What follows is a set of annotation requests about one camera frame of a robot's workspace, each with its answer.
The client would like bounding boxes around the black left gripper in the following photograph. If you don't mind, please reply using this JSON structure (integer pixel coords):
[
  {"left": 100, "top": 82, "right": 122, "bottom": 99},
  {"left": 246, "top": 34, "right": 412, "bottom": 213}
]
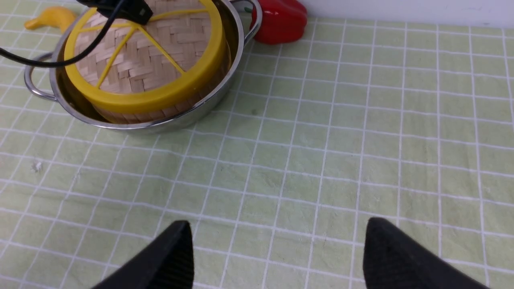
[{"left": 77, "top": 0, "right": 153, "bottom": 25}]

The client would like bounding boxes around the woven bamboo steamer lid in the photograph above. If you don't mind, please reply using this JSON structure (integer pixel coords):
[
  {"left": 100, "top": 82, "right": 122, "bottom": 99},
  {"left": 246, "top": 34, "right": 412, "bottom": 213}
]
[{"left": 64, "top": 0, "right": 228, "bottom": 114}]

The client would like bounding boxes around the green checkered tablecloth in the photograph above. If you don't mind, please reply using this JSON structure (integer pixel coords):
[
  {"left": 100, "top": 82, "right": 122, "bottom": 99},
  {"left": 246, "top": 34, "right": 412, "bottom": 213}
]
[{"left": 0, "top": 18, "right": 514, "bottom": 289}]

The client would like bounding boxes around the bamboo steamer basket yellow rim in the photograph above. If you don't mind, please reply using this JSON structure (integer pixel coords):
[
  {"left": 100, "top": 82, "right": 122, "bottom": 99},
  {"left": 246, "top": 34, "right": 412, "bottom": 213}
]
[{"left": 79, "top": 40, "right": 231, "bottom": 123}]

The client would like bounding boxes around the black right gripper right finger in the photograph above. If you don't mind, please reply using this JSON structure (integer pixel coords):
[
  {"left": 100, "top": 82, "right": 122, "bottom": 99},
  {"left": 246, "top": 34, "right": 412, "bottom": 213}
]
[{"left": 362, "top": 217, "right": 485, "bottom": 289}]

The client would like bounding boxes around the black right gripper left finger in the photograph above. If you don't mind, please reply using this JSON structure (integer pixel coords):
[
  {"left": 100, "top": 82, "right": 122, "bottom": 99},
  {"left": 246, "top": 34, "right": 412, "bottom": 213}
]
[{"left": 94, "top": 220, "right": 195, "bottom": 289}]

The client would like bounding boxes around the red toy bell pepper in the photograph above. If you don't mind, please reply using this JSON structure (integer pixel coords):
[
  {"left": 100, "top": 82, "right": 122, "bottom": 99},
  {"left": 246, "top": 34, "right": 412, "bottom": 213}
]
[{"left": 254, "top": 0, "right": 308, "bottom": 45}]

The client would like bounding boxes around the yellow toy banana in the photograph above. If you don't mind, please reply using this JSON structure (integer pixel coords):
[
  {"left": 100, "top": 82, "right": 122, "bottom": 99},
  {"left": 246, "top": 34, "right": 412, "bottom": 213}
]
[{"left": 24, "top": 6, "right": 77, "bottom": 34}]

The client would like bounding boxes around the stainless steel pot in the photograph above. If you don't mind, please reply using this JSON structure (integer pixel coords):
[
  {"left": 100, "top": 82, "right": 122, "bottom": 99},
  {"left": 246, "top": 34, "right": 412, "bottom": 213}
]
[{"left": 24, "top": 0, "right": 263, "bottom": 132}]

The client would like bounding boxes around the black camera cable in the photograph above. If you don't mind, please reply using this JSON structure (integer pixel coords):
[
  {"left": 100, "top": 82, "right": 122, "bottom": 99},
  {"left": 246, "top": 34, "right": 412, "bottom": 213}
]
[{"left": 0, "top": 0, "right": 129, "bottom": 68}]

